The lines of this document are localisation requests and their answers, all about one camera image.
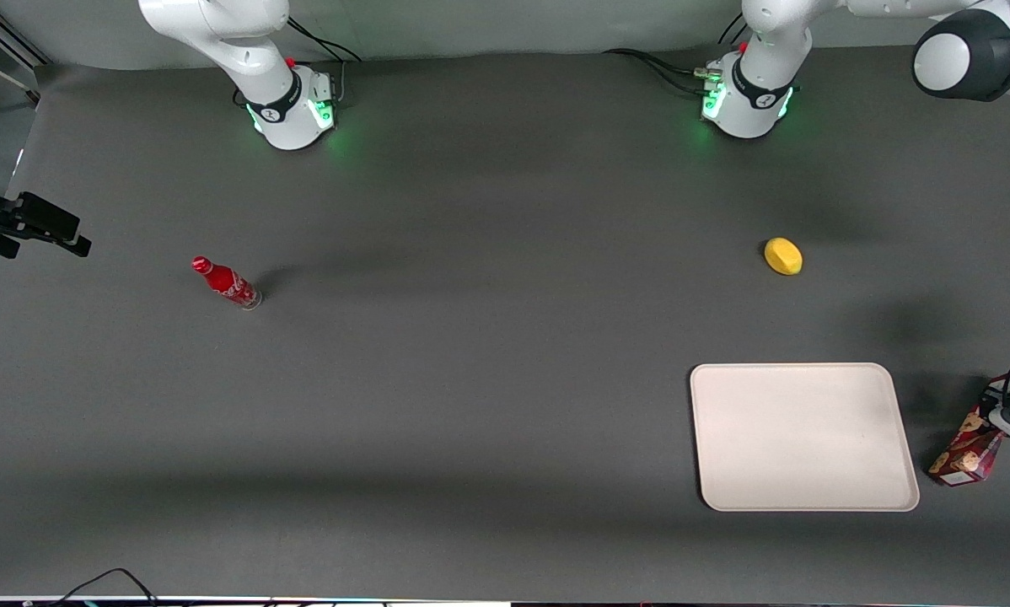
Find red cookie box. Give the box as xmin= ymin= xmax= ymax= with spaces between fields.
xmin=928 ymin=376 xmax=1009 ymax=489

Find beige plastic tray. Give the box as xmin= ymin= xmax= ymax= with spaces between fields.
xmin=690 ymin=363 xmax=921 ymax=513

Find red cola bottle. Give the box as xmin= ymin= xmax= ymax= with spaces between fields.
xmin=191 ymin=256 xmax=263 ymax=311

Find yellow lemon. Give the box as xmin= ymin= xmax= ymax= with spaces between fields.
xmin=764 ymin=237 xmax=804 ymax=277

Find aluminium frame bar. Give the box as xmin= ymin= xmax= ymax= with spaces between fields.
xmin=0 ymin=0 xmax=52 ymax=104

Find black right arm base cables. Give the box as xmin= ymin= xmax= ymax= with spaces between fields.
xmin=232 ymin=15 xmax=363 ymax=109

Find black arm base cables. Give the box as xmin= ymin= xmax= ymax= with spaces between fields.
xmin=600 ymin=17 xmax=755 ymax=96
xmin=232 ymin=15 xmax=363 ymax=109

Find black cable at table edge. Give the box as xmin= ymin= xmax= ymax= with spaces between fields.
xmin=26 ymin=567 xmax=162 ymax=607

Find black left arm base cables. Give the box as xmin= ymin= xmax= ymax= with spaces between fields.
xmin=600 ymin=17 xmax=755 ymax=96

